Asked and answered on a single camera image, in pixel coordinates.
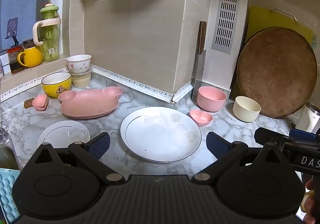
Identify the white insulated mug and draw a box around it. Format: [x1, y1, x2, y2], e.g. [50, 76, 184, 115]
[295, 102, 320, 133]

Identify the yellow mug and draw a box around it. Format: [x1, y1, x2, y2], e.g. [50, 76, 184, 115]
[17, 45, 44, 68]

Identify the small white plate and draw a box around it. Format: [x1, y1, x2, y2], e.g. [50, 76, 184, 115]
[36, 120, 91, 151]

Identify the phone stand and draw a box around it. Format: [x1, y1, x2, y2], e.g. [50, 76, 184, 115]
[4, 17, 20, 48]

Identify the amber glass jar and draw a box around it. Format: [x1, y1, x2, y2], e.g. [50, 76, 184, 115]
[7, 48, 25, 75]

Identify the cleaver with wooden handle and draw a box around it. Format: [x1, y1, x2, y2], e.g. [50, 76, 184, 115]
[190, 21, 207, 102]

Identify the cream round bowl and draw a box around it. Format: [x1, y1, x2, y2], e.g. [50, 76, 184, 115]
[233, 96, 262, 123]

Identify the grey vent grille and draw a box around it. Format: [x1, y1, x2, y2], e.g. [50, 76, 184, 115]
[211, 0, 242, 52]

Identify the pink round bowl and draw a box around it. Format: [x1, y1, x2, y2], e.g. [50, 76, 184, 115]
[197, 86, 227, 112]

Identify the blue ice tray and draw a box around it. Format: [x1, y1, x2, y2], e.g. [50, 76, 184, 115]
[0, 168, 22, 223]

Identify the yellow patterned bowl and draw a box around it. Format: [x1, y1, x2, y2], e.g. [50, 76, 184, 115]
[41, 72, 72, 99]

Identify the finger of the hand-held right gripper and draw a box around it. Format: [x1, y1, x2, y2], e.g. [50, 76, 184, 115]
[289, 128, 320, 142]
[254, 127, 292, 148]

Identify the pink bear-shaped plate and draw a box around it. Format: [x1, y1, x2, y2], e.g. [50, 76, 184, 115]
[58, 86, 124, 119]

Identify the dark lidded jar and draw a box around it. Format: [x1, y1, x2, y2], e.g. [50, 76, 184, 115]
[22, 39, 36, 51]

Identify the translucent plastic container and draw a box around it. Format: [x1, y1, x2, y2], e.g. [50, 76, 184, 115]
[71, 68, 93, 89]

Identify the music note edge tape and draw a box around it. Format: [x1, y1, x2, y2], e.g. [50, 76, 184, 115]
[0, 64, 194, 103]

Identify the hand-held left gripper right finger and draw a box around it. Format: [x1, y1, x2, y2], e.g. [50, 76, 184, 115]
[191, 131, 288, 186]

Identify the green water bottle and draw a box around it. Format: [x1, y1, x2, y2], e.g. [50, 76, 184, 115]
[32, 2, 62, 63]

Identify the round wooden cutting board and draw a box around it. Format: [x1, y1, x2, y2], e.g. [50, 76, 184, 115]
[236, 27, 318, 118]

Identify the white floral bowl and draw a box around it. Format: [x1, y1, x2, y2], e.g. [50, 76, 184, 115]
[66, 54, 92, 74]

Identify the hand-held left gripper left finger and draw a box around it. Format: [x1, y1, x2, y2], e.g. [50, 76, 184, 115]
[32, 132, 126, 186]

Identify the clear drinking glass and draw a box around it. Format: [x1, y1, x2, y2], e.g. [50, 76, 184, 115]
[0, 120, 10, 143]

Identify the yellow plastic cutting board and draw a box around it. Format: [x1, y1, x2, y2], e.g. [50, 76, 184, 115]
[246, 5, 318, 48]

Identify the kitchen sink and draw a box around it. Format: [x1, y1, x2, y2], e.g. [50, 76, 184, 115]
[0, 145, 20, 172]

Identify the large white plate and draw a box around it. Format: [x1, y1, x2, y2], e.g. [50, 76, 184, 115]
[120, 106, 202, 162]

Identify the person's right hand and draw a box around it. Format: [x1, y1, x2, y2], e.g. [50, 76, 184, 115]
[300, 178, 317, 224]

